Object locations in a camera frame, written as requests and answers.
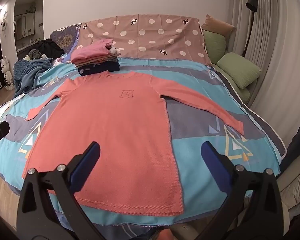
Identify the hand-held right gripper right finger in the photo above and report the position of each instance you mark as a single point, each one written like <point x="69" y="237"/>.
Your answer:
<point x="213" y="167"/>

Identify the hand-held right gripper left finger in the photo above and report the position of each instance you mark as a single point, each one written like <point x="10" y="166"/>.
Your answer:
<point x="86" y="165"/>

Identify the coral long-sleeve shirt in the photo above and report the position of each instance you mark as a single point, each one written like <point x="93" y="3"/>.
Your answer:
<point x="114" y="130"/>

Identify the black clothes pile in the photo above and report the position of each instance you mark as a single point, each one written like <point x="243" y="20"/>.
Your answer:
<point x="48" y="47"/>

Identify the white cat figurine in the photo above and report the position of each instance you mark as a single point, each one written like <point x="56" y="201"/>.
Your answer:
<point x="7" y="75"/>

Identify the grey-green crumpled garment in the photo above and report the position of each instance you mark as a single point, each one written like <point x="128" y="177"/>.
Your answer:
<point x="34" y="53"/>

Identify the small green pillow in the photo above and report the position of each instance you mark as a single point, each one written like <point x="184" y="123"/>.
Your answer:
<point x="237" y="70"/>

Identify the turquoise grey patterned blanket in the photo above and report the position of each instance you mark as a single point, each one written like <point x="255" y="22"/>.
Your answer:
<point x="190" y="67"/>

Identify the pink folded garment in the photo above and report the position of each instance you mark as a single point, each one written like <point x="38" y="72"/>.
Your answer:
<point x="89" y="51"/>

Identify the blue patterned cushion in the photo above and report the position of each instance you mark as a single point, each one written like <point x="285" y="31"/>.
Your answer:
<point x="64" y="37"/>

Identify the grey folded garment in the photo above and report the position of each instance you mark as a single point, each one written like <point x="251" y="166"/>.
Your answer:
<point x="113" y="51"/>

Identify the large green pillow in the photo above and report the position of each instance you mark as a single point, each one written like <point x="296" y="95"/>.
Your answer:
<point x="215" y="45"/>

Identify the hanging green plant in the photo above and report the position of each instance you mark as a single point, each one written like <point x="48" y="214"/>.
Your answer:
<point x="31" y="8"/>

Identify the light pleated curtain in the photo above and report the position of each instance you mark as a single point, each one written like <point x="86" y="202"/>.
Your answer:
<point x="277" y="55"/>

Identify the brown polka dot sheet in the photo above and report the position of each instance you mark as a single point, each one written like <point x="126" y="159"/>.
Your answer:
<point x="145" y="42"/>

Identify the brown pillow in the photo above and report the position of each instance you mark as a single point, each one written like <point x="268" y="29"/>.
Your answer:
<point x="216" y="26"/>

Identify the black floor lamp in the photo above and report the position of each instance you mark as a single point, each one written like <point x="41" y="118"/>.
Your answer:
<point x="252" y="3"/>

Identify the mirrored wall cabinet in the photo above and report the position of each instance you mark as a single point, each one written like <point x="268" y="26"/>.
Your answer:
<point x="24" y="27"/>

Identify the white wall decoration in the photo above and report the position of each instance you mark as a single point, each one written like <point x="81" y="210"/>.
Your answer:
<point x="3" y="22"/>

